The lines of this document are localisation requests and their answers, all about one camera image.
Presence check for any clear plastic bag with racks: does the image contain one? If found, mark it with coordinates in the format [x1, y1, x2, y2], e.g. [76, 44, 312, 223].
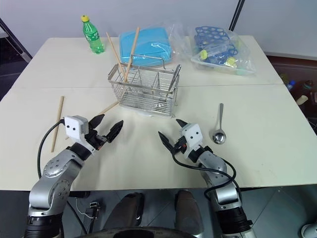
[190, 24, 257, 78]

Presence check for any small black cable connector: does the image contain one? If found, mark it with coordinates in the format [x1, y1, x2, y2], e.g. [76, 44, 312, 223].
[85, 201, 101, 219]

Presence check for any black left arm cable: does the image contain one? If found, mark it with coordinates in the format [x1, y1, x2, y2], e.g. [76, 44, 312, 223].
[37, 119, 66, 179]

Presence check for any black metal pole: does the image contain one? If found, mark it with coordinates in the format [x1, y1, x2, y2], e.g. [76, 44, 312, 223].
[229, 0, 246, 32]

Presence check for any wooden chopstick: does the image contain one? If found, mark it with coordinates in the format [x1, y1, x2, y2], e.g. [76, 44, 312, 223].
[106, 32, 127, 83]
[124, 27, 141, 84]
[51, 96, 65, 153]
[65, 101, 120, 140]

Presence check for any stainless steel spoon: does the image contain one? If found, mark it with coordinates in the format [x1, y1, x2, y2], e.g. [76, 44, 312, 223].
[212, 103, 227, 145]

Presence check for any dark bottle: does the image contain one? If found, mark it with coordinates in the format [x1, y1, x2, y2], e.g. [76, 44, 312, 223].
[303, 79, 314, 96]

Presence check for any white rounded object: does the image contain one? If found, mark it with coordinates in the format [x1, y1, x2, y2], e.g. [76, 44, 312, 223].
[300, 222, 317, 238]

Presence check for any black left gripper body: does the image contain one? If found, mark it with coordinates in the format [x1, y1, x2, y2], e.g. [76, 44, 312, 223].
[85, 131, 111, 151]

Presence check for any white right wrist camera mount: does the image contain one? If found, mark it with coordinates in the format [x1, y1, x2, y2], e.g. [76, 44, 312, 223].
[182, 123, 205, 159]

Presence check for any blue test tube rack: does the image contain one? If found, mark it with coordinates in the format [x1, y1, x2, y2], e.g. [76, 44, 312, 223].
[193, 25, 239, 67]

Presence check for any metal wire cutlery basket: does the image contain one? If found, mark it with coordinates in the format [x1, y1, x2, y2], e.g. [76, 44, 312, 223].
[106, 54, 180, 119]

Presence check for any stainless steel utensil handle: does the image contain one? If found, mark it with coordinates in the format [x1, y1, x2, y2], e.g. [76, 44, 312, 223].
[168, 64, 182, 91]

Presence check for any blue plastic lidded box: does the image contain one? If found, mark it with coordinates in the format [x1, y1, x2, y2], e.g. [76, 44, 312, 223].
[118, 26, 173, 67]

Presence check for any black metal frame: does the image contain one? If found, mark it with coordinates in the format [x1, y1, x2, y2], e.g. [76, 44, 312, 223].
[0, 16, 33, 61]

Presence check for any dark curved base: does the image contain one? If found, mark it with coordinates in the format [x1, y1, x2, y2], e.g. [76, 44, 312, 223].
[86, 227, 223, 238]

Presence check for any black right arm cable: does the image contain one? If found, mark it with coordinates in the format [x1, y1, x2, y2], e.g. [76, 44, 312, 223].
[172, 142, 236, 208]

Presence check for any green plastic soda bottle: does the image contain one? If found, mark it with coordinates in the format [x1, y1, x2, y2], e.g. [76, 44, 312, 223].
[81, 14, 105, 55]

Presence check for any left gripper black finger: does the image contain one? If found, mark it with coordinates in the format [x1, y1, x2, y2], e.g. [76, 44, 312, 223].
[88, 114, 105, 131]
[106, 120, 124, 143]

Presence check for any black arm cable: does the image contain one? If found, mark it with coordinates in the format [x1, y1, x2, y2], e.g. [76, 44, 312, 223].
[37, 119, 66, 179]
[172, 142, 236, 208]

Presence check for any empty clear plastic bag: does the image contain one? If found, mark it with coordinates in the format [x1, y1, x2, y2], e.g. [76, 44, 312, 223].
[164, 22, 197, 60]

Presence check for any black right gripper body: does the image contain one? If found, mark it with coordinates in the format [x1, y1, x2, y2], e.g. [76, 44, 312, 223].
[172, 137, 188, 155]

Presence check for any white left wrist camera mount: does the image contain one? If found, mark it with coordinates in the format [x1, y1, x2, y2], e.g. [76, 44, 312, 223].
[63, 115, 97, 156]

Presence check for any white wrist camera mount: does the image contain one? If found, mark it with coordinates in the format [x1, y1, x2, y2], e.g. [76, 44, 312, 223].
[182, 123, 205, 159]
[63, 115, 97, 156]

